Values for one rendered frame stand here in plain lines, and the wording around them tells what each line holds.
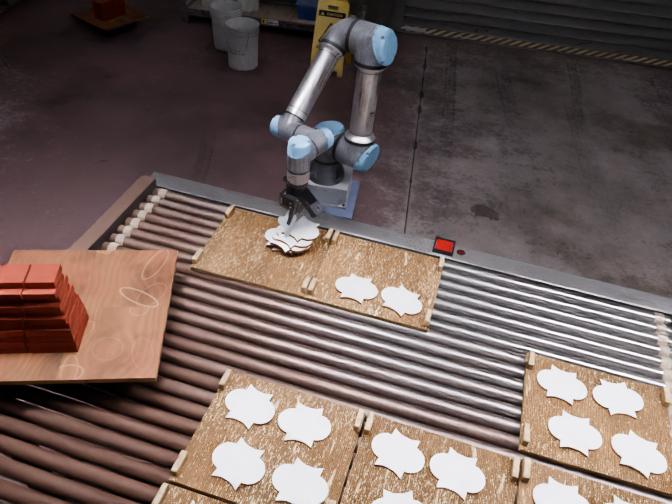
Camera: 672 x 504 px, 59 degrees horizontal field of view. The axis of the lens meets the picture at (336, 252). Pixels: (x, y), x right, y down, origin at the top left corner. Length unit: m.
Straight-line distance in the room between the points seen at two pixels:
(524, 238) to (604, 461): 2.32
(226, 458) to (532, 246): 2.73
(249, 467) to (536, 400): 0.83
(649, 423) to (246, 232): 1.42
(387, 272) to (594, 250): 2.20
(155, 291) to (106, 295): 0.14
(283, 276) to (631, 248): 2.70
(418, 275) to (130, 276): 0.95
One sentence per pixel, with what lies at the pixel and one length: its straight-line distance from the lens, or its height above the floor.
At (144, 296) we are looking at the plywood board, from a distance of 1.86.
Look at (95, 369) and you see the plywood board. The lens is 1.71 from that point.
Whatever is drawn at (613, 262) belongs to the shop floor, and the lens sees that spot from 4.03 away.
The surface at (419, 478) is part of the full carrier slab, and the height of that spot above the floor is 0.94.
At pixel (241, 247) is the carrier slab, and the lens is 2.14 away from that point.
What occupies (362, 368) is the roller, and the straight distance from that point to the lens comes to 1.82.
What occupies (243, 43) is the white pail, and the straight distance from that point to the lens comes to 5.42.
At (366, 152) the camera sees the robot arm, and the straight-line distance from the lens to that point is 2.23.
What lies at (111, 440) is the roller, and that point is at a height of 0.92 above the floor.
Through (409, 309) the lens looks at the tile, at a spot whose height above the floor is 0.95.
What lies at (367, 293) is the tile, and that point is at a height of 0.95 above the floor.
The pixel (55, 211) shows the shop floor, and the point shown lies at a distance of 4.02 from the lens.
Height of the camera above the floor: 2.35
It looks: 42 degrees down
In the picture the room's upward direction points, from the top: 6 degrees clockwise
